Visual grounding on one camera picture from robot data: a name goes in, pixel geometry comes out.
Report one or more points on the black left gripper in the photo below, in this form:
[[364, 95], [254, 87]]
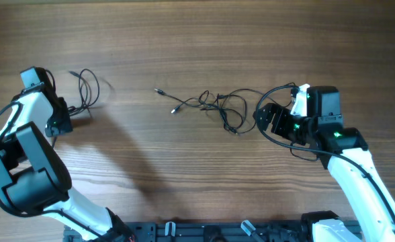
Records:
[[65, 128]]

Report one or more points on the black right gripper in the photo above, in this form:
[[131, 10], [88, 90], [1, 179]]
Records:
[[283, 114]]

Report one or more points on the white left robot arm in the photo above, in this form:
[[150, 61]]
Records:
[[33, 179]]

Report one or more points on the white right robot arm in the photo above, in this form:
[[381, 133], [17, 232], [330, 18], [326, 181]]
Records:
[[313, 122]]

